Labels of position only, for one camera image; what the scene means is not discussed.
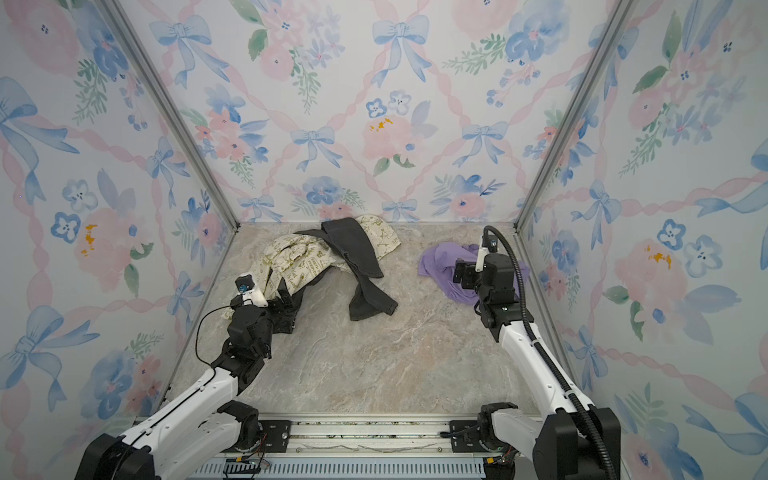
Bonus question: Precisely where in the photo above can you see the purple cloth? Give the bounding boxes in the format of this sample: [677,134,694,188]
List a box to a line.
[418,242,528,305]

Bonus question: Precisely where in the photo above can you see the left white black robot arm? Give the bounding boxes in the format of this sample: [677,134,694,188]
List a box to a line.
[75,275,303,479]

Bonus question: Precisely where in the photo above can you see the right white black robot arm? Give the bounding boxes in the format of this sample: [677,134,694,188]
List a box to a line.
[445,250,621,479]

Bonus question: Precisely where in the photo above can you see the cream patterned cloth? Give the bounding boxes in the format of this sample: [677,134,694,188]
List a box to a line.
[220,214,402,320]

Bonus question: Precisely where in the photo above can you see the dark grey cloth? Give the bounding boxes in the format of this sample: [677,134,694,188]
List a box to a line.
[272,217,400,335]

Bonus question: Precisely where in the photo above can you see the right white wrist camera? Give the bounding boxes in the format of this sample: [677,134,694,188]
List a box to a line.
[475,233,498,272]

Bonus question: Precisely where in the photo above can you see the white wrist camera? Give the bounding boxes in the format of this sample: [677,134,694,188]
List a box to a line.
[475,233,498,272]
[235,273,268,308]

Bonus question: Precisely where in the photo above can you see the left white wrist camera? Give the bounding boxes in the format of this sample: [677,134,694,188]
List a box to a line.
[235,273,268,308]

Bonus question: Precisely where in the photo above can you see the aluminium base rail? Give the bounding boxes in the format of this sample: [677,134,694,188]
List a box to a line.
[113,413,607,480]

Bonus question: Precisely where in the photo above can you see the black corrugated cable conduit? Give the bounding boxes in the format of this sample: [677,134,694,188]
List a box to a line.
[482,224,619,480]

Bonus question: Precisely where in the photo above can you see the right aluminium corner post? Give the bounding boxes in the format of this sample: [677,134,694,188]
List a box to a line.
[514,0,636,234]

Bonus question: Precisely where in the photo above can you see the aluminium corner post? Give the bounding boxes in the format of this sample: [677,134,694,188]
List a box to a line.
[95,0,240,232]
[514,0,636,234]

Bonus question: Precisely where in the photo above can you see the left aluminium corner post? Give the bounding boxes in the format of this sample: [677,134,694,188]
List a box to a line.
[95,0,240,232]

